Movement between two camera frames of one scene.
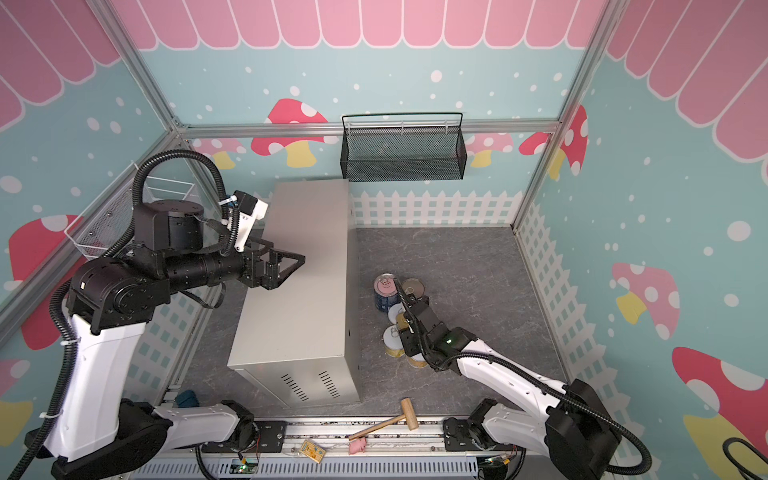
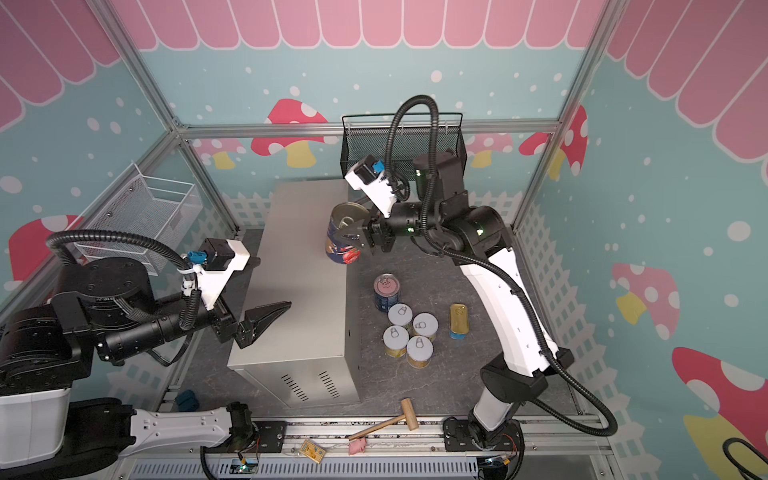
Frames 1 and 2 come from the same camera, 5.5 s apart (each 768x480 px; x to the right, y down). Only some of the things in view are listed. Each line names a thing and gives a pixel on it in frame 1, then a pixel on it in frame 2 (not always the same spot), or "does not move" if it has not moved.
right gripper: [417, 327] -> [372, 234]
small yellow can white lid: [393, 342] does not move
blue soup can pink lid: [386, 293] does not move
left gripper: [273, 280] -> [248, 331]
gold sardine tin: [401, 322] -> [459, 320]
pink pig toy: [357, 445] does not move
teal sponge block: [187, 399] does not move
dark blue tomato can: [414, 286] -> [342, 215]
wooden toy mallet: [408, 414] does not move
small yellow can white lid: [397, 316] does not move
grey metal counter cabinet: [294, 340] does not move
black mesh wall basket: [408, 146] does not move
